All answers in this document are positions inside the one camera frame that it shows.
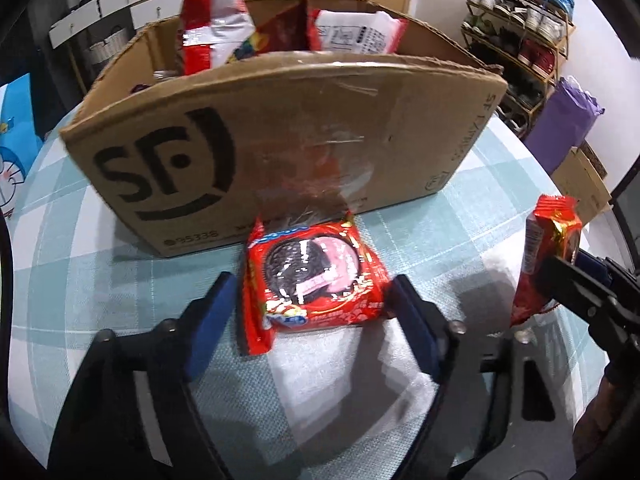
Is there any person's right hand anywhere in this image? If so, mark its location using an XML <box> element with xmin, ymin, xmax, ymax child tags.
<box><xmin>573</xmin><ymin>377</ymin><xmax>617</xmax><ymax>463</ymax></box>

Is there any SF Express cardboard box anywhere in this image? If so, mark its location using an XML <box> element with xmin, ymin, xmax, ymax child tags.
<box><xmin>61</xmin><ymin>18</ymin><xmax>506</xmax><ymax>257</ymax></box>

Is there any white red snack bag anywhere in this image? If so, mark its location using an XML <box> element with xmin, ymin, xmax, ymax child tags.
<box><xmin>177</xmin><ymin>0</ymin><xmax>255</xmax><ymax>75</ymax></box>

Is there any noodle snack bag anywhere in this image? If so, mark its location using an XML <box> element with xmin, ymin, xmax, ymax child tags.
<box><xmin>307</xmin><ymin>9</ymin><xmax>408</xmax><ymax>54</ymax></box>

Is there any checked teal tablecloth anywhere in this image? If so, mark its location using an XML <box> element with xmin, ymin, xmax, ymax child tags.
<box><xmin>6</xmin><ymin>104</ymin><xmax>597</xmax><ymax>480</ymax></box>

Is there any wooden shoe rack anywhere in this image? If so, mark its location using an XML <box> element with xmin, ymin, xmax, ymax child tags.
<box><xmin>460</xmin><ymin>0</ymin><xmax>575</xmax><ymax>139</ymax></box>

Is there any small cardboard box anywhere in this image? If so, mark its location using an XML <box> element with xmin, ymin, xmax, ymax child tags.
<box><xmin>551</xmin><ymin>146</ymin><xmax>612</xmax><ymax>226</ymax></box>

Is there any white drawer desk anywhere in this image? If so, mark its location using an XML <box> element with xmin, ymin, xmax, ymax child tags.
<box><xmin>49</xmin><ymin>0</ymin><xmax>183</xmax><ymax>49</ymax></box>

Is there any blue Doraemon tote bag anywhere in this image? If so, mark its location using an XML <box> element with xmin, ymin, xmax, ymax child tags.
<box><xmin>0</xmin><ymin>74</ymin><xmax>42</xmax><ymax>217</ymax></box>

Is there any purple bag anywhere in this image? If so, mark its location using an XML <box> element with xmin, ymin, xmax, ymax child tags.
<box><xmin>524</xmin><ymin>76</ymin><xmax>605</xmax><ymax>174</ymax></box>

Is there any red Oreo snack packet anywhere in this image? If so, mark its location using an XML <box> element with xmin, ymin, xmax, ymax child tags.
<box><xmin>242</xmin><ymin>214</ymin><xmax>390</xmax><ymax>356</ymax></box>

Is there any woven laundry basket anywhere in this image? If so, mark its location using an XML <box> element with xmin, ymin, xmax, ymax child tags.
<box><xmin>86</xmin><ymin>28</ymin><xmax>129</xmax><ymax>65</ymax></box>

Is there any red chocolate Oreo packet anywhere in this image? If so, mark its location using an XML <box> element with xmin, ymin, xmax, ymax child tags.
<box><xmin>510</xmin><ymin>194</ymin><xmax>582</xmax><ymax>327</ymax></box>

